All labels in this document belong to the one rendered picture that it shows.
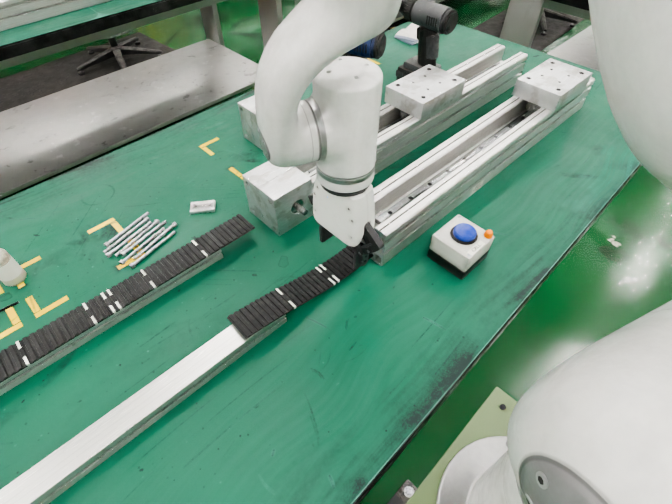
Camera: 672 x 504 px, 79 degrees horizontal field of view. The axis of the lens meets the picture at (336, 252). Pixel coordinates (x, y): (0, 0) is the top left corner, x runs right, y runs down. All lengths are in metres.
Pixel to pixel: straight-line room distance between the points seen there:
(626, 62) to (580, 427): 0.14
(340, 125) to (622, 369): 0.39
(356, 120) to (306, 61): 0.11
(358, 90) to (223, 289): 0.43
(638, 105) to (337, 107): 0.35
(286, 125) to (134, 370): 0.44
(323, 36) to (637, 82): 0.30
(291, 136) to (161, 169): 0.60
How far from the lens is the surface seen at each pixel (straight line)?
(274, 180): 0.79
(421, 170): 0.85
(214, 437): 0.64
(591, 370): 0.22
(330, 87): 0.49
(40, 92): 3.47
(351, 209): 0.59
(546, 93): 1.11
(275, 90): 0.46
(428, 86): 1.04
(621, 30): 0.21
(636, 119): 0.22
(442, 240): 0.74
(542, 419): 0.22
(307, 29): 0.45
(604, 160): 1.17
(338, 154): 0.53
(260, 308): 0.67
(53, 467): 0.68
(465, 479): 0.59
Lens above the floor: 1.37
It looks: 49 degrees down
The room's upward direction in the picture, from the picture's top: straight up
